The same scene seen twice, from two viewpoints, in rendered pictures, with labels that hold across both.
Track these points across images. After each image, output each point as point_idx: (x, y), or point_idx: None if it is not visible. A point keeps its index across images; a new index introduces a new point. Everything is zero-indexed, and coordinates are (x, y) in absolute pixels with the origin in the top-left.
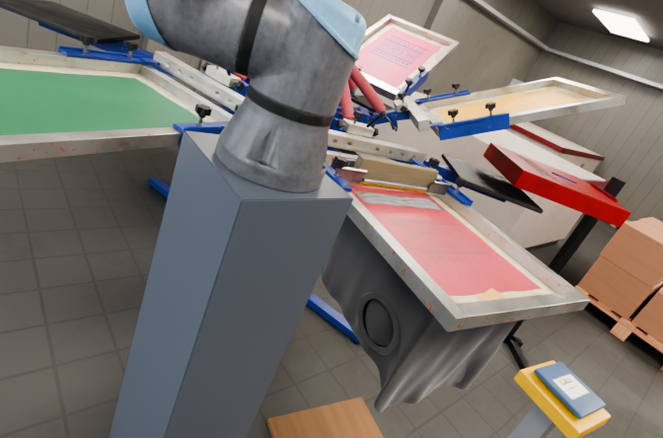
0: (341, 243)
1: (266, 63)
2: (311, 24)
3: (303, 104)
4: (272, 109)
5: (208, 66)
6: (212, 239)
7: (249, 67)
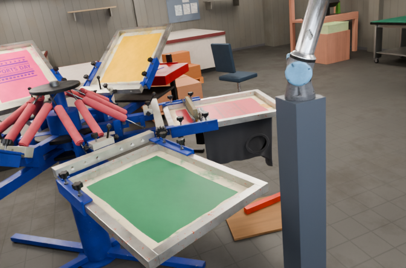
0: (220, 141)
1: None
2: None
3: None
4: (310, 79)
5: (93, 144)
6: (320, 113)
7: None
